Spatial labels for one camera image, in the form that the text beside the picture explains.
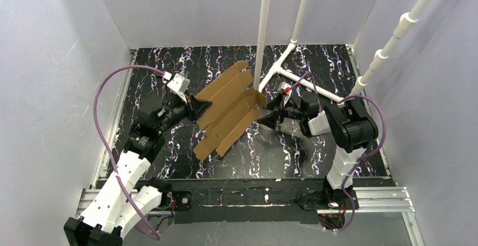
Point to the brown cardboard box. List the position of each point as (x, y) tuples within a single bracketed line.
[(235, 106)]

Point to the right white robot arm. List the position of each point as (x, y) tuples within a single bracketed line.
[(351, 126)]

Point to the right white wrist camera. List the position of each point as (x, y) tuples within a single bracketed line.
[(285, 92)]

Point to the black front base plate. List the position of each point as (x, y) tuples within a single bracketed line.
[(253, 200)]

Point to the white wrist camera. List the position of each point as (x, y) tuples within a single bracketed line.
[(285, 92), (177, 84)]

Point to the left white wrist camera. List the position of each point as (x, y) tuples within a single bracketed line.
[(177, 84)]

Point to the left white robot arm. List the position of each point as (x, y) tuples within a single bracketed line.
[(146, 138)]

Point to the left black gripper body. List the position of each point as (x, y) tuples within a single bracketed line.
[(191, 108)]

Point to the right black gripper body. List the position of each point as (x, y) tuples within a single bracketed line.
[(279, 111)]

